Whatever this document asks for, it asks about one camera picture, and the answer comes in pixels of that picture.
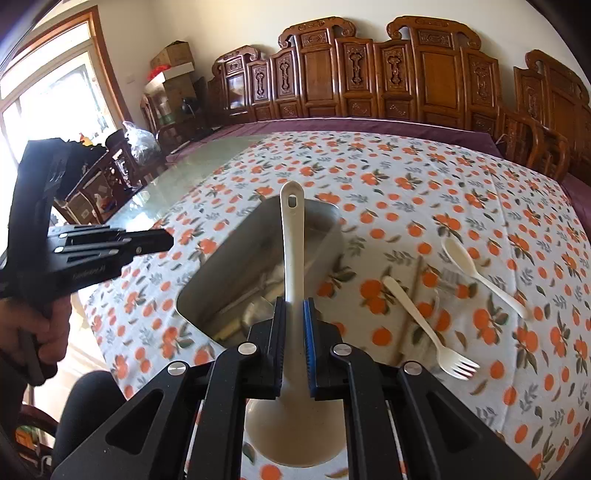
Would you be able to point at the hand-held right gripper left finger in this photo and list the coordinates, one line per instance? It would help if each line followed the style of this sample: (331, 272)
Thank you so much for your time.
(278, 346)

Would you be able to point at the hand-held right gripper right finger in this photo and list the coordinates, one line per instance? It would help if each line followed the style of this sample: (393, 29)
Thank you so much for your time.
(309, 346)

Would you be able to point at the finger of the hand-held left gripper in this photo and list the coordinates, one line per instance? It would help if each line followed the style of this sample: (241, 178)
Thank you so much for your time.
(92, 251)
(147, 239)

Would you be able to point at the metal spoon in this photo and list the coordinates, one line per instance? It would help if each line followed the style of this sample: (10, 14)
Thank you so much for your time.
(255, 314)

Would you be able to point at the white plastic ladle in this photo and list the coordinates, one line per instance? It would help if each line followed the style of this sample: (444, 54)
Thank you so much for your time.
(293, 258)

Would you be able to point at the metal rectangular tray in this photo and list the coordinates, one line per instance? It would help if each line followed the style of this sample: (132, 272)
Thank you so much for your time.
(318, 230)

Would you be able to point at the person's left hand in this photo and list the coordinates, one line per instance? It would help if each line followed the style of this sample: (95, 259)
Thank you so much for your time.
(57, 332)

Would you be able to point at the dark wooden chair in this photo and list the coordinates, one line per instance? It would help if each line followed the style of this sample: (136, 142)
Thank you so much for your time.
(106, 184)

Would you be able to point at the clear plastic bag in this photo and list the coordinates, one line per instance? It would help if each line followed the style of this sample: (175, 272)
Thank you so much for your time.
(141, 143)

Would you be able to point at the black clothes pile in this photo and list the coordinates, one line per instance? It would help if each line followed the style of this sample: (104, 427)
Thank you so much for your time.
(114, 138)

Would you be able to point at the white plastic fork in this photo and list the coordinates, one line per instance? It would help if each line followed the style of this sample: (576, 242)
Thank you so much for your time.
(415, 314)

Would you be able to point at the glass front cabinet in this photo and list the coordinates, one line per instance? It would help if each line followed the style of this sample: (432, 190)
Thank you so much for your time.
(173, 104)

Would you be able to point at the person's leg in black trousers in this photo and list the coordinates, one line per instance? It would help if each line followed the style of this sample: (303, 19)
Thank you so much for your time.
(87, 415)

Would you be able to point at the wooden framed balcony door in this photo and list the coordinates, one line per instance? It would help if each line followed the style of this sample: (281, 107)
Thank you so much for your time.
(108, 60)

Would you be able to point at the white box with red flowers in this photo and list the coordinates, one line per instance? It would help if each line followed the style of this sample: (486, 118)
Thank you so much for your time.
(178, 73)

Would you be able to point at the white plastic spoon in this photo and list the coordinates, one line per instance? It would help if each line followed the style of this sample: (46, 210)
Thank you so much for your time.
(461, 263)

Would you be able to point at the brown cardboard box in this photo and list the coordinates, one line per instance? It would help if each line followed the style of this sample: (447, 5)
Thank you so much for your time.
(173, 54)

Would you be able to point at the orange print tablecloth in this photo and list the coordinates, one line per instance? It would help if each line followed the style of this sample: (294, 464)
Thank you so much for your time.
(461, 194)

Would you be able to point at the purple sofa cushion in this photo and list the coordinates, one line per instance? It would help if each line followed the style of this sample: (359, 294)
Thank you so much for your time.
(351, 125)

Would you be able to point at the long carved wooden sofa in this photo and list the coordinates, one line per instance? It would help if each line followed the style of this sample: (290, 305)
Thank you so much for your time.
(369, 78)

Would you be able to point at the purple armchair cushion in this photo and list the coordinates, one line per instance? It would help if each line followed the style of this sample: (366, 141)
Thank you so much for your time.
(579, 187)

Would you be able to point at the carved wooden armchair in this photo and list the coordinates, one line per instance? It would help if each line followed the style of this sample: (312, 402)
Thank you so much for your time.
(554, 101)

